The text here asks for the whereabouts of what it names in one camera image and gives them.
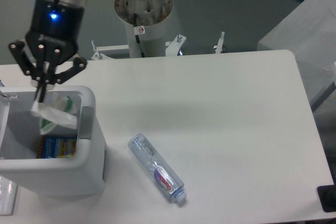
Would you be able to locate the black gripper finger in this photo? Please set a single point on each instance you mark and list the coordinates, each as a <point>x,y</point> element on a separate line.
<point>51,77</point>
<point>36,72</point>

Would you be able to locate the blue yellow snack packet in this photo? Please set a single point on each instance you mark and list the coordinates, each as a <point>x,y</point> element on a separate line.
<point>52,146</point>

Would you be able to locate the clear plastic water bottle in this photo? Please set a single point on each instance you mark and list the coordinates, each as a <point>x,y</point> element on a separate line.
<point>167,180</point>

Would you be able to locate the white covered side table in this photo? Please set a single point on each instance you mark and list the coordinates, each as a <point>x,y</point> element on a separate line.
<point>309,33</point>

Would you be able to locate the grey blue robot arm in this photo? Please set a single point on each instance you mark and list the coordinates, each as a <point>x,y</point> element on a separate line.
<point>49,51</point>

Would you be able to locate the clear plastic wrapper with green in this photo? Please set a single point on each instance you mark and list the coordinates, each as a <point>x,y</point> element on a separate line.
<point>61,112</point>

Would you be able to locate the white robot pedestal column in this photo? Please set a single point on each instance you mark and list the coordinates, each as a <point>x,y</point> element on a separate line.
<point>144,22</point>

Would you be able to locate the black device at table edge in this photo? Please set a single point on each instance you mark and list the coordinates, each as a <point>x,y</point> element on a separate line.
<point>327,197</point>

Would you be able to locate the white pedestal base bracket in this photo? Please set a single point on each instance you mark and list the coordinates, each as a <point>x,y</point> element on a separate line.
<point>172,48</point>

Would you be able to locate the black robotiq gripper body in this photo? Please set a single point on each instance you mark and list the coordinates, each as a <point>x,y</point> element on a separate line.
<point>52,37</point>

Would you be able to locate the white plastic trash can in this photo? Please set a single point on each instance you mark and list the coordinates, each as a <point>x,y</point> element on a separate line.
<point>62,162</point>

